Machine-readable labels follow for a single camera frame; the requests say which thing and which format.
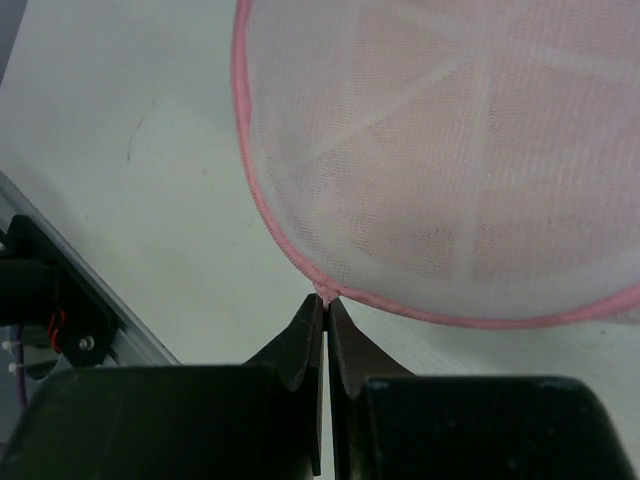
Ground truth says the aluminium front mounting rail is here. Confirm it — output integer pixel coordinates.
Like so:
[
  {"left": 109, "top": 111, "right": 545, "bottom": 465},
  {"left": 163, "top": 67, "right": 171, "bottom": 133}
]
[{"left": 1, "top": 175, "right": 178, "bottom": 366}]

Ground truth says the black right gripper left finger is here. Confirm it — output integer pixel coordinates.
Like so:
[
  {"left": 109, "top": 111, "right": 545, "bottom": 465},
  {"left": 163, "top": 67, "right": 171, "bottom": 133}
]
[{"left": 1, "top": 294, "right": 324, "bottom": 479}]

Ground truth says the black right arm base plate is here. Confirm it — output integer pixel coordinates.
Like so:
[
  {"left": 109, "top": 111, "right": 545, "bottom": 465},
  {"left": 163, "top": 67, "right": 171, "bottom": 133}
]
[{"left": 1, "top": 215, "right": 120, "bottom": 368}]

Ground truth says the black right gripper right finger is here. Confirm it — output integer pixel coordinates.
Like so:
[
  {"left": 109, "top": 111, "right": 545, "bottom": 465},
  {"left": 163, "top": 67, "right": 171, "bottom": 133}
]
[{"left": 327, "top": 301, "right": 635, "bottom": 479}]

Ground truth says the white mesh laundry bag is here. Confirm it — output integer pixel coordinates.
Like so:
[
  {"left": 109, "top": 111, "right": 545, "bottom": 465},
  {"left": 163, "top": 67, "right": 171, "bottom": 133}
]
[{"left": 231, "top": 1, "right": 639, "bottom": 328}]

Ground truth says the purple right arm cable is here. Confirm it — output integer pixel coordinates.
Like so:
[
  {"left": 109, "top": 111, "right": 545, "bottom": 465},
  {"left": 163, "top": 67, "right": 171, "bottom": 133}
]
[{"left": 13, "top": 323, "right": 30, "bottom": 409}]

